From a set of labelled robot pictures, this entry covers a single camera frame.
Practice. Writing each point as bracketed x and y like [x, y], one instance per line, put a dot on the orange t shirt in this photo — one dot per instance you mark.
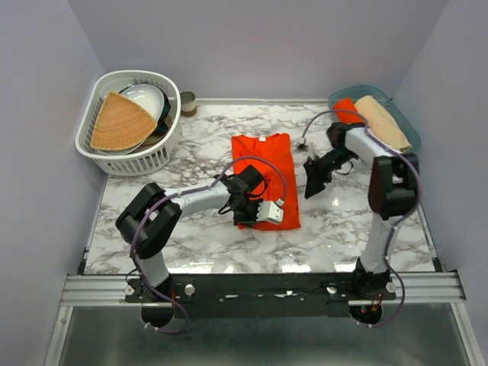
[346, 111]
[271, 156]

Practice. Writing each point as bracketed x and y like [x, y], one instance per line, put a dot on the white plastic basket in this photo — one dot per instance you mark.
[144, 159]

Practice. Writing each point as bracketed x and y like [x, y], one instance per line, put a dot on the rolled beige t shirt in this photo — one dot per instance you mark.
[382, 123]

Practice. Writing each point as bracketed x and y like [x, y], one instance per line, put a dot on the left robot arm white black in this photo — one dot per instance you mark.
[239, 194]

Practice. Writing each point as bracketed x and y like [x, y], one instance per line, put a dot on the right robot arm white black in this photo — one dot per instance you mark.
[393, 195]

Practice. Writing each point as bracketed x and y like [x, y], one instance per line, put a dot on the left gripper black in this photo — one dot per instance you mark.
[237, 219]

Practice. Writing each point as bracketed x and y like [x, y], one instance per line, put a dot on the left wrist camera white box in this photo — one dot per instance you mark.
[269, 211]

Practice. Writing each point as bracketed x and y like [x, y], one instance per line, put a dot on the white bowl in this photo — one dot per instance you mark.
[148, 97]

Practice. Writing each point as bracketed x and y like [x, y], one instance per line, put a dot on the dark dish in basket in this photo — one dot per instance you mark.
[162, 128]

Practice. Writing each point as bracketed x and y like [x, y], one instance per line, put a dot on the rolled orange t shirt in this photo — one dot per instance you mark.
[346, 111]

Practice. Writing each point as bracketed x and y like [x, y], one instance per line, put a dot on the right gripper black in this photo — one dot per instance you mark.
[315, 178]

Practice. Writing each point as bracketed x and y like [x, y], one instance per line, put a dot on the woven wicker fan tray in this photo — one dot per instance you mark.
[121, 124]

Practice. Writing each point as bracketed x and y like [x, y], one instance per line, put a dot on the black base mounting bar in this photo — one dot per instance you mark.
[266, 295]

